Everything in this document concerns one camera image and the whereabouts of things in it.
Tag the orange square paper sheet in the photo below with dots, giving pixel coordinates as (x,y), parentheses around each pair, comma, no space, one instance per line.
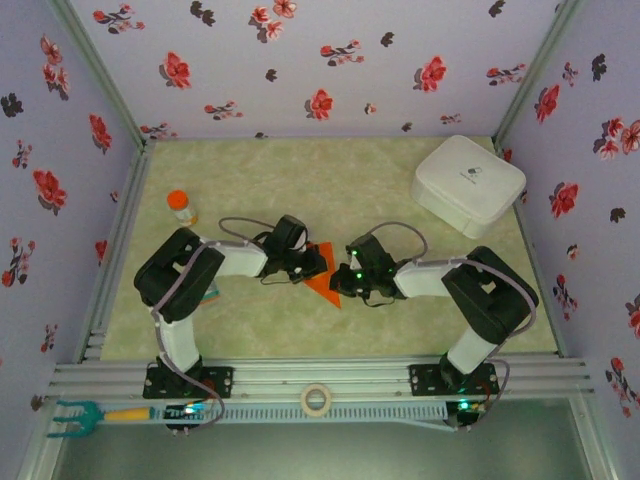
(325,290)

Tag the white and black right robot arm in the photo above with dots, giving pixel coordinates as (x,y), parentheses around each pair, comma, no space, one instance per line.
(490,300)

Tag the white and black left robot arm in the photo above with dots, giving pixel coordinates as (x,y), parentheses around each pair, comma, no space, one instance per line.
(180,280)

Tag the white square storage case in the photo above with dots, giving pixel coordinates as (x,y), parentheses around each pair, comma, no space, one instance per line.
(465,180)

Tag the small orange-green card pack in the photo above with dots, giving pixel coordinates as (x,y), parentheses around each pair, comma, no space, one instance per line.
(212,296)

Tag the orange-capped small bottle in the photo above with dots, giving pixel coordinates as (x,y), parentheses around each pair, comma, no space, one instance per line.
(181,207)

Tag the white tape roll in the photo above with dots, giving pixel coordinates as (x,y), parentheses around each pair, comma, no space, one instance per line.
(316,401)

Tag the long aluminium frame rail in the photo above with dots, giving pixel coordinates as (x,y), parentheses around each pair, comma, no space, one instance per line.
(320,372)

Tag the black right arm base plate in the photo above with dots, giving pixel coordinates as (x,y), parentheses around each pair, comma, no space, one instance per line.
(425,380)

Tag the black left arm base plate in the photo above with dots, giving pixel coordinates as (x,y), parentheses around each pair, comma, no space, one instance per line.
(220,382)

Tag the aluminium side frame rail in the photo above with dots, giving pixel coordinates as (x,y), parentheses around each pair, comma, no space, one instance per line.
(540,250)
(117,240)

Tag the aluminium frame post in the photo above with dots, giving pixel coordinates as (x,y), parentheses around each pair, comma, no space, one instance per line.
(100,75)
(535,75)

